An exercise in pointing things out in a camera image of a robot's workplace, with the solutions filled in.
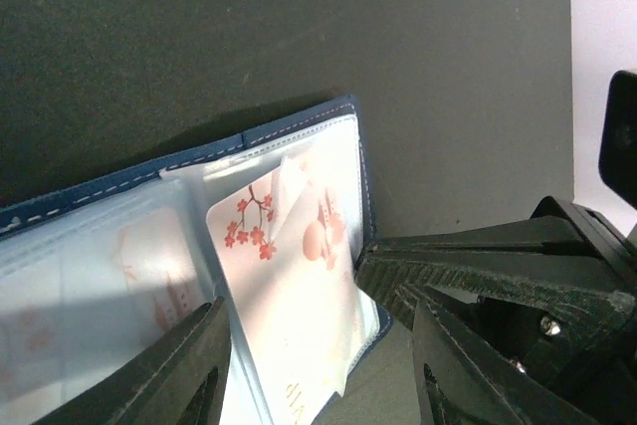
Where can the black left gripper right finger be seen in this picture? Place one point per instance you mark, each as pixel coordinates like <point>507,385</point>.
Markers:
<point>460,379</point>

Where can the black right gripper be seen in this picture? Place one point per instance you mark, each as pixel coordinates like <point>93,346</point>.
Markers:
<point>556,292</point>

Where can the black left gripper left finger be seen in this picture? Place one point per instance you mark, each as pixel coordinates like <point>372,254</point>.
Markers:
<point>181,379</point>

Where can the blue leather card holder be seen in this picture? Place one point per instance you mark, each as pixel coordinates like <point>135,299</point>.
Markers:
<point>94,274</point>

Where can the white cherry blossom card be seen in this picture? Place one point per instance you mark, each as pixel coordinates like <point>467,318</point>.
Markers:
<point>283,247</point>

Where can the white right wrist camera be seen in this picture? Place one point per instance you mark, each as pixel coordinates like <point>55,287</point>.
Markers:
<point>617,156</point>

